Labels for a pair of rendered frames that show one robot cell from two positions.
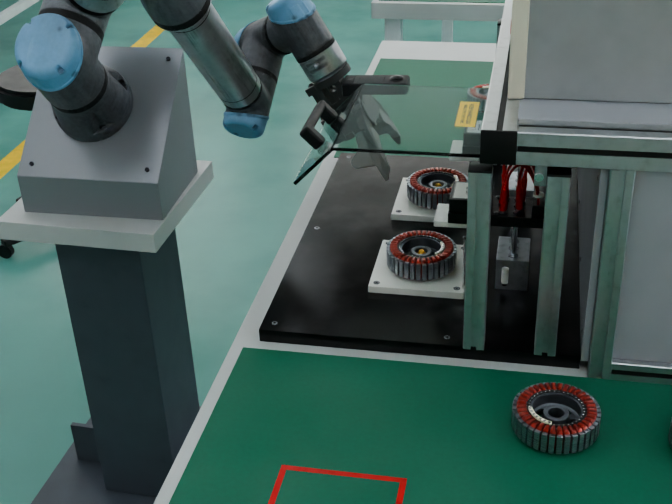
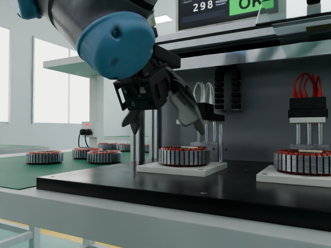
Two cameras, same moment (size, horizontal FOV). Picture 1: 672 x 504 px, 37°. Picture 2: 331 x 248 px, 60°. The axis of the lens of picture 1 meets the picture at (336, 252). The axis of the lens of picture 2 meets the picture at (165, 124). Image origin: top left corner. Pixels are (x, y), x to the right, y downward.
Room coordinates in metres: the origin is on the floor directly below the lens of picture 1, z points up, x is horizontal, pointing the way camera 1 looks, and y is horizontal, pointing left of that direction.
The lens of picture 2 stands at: (1.49, 0.43, 0.86)
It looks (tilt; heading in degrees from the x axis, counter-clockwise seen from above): 1 degrees up; 286
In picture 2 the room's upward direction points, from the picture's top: straight up
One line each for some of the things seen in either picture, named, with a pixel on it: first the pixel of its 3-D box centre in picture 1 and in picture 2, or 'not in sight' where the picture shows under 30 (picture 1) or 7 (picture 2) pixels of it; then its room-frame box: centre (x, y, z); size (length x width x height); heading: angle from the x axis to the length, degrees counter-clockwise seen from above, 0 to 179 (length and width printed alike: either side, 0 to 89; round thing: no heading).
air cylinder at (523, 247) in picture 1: (512, 262); (309, 156); (1.35, -0.28, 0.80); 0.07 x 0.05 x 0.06; 167
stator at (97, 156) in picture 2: not in sight; (104, 156); (1.93, -0.43, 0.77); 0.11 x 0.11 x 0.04
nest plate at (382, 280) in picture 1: (421, 268); (307, 174); (1.38, -0.14, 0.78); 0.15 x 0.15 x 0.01; 77
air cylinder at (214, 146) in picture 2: (518, 194); (207, 152); (1.58, -0.33, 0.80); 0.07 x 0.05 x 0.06; 167
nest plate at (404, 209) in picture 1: (437, 200); (183, 167); (1.62, -0.19, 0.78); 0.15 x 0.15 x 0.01; 77
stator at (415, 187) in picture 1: (438, 187); (183, 155); (1.62, -0.19, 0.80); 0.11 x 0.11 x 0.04
